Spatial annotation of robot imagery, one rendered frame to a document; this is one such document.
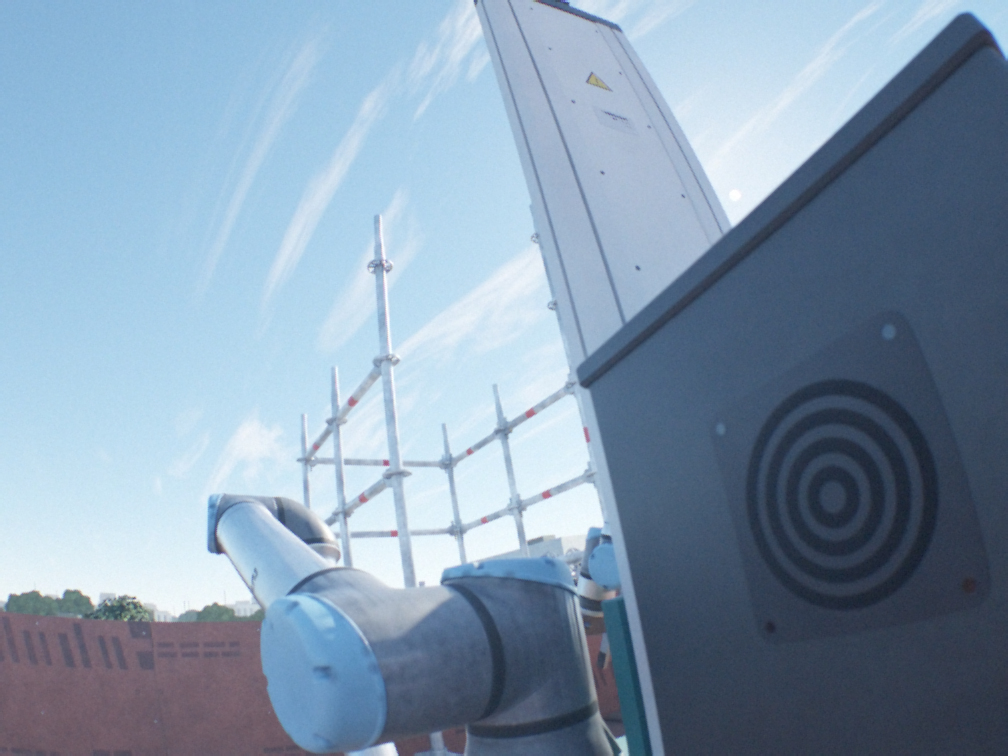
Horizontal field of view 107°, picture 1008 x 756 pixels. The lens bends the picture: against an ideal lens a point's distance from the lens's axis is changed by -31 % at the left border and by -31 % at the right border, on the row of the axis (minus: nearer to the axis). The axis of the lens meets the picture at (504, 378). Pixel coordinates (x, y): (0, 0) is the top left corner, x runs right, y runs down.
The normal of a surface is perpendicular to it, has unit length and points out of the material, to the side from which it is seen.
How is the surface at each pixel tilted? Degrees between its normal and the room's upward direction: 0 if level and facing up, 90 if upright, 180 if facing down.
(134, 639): 90
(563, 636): 90
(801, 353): 90
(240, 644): 90
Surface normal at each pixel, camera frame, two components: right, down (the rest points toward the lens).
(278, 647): -0.72, -0.13
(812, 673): -0.90, -0.02
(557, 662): 0.52, -0.36
